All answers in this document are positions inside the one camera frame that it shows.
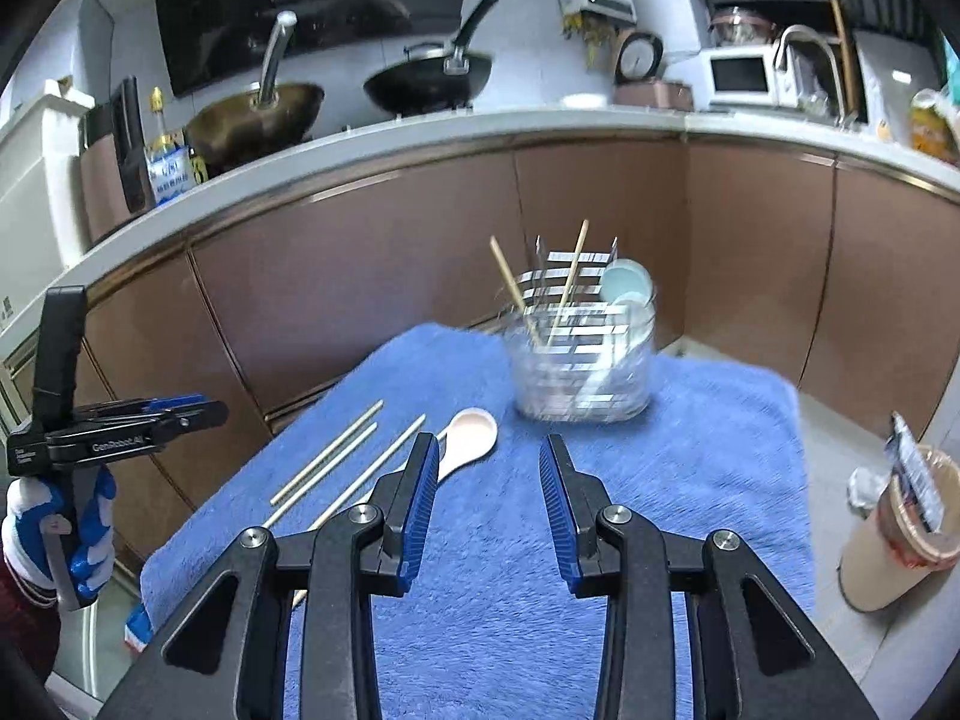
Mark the white microwave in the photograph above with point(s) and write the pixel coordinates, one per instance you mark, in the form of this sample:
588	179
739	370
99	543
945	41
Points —
742	75

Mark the brass wok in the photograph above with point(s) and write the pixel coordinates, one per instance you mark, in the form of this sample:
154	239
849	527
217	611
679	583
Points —
247	116

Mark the person's left forearm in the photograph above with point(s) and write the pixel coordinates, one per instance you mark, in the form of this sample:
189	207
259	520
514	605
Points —
26	630

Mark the white appliance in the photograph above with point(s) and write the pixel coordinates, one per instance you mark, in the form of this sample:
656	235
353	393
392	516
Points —
34	187

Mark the wooden cutting board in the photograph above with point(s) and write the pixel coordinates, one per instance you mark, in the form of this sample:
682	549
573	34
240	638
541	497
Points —
846	60

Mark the beige trash bin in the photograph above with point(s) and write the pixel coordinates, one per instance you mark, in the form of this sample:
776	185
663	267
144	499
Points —
877	562

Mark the pink box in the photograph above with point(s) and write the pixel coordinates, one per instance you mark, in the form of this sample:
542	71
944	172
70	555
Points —
652	94

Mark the metal pot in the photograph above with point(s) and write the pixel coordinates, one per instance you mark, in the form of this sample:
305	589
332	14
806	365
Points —
739	26

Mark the clear utensil holder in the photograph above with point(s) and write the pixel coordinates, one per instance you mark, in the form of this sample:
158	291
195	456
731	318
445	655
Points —
581	382

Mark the crumpled white paper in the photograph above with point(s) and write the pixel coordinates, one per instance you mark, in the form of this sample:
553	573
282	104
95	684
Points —
868	491

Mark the yellow bag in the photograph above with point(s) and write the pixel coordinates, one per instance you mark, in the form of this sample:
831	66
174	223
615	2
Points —
934	127

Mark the person's left hand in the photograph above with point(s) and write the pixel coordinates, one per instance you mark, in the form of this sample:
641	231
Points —
94	532

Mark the brown kitchen cabinet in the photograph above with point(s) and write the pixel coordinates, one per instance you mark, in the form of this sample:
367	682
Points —
375	240

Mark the blue towel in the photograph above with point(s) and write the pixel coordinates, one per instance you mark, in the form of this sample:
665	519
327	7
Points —
487	615

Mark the round clock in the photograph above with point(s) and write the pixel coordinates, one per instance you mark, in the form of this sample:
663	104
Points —
640	56

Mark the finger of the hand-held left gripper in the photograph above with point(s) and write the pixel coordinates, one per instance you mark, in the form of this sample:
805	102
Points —
176	403
196	418

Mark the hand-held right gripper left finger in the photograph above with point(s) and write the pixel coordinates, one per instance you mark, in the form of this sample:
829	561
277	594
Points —
424	495

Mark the metal faucet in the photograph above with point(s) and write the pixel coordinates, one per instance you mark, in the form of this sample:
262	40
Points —
806	34

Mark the pink spoon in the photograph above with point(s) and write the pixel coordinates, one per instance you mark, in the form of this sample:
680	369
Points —
472	431

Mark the black wrapper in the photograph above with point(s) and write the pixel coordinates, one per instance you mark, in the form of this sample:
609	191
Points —
915	472

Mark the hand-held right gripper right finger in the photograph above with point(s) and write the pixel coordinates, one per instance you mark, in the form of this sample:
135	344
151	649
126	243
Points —
555	510

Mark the oil bottle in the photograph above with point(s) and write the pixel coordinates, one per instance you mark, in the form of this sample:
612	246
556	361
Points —
169	165

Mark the wooden chopstick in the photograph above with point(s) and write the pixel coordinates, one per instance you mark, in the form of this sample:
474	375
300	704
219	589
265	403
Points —
352	499
360	465
571	277
330	450
514	292
337	459

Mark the black wok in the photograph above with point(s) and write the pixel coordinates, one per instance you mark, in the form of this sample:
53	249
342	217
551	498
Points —
424	86

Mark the light blue spoon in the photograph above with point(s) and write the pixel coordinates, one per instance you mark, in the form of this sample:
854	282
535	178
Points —
626	285

